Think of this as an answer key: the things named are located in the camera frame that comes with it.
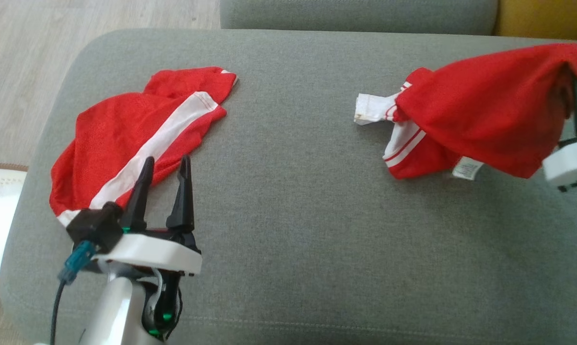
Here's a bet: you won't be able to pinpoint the red basketball jersey number 23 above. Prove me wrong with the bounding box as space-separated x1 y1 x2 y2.
354 42 577 182

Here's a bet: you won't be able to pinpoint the yellow sofa back cushion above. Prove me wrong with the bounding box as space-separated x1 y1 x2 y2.
494 0 577 43

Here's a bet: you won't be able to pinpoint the red shorts with white stripe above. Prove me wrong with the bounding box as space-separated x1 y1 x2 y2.
49 66 239 228

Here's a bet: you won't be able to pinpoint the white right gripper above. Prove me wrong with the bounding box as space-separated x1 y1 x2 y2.
542 79 577 188

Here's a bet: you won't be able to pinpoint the teal left camera connector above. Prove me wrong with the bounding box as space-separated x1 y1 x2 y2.
58 241 97 284

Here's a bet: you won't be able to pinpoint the black left camera cable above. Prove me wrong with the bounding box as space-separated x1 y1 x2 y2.
50 280 68 345

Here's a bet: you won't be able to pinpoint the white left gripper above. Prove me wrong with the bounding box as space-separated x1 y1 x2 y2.
93 155 203 277

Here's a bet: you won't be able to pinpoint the large grey fabric ottoman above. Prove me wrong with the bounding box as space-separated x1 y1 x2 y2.
0 28 577 345

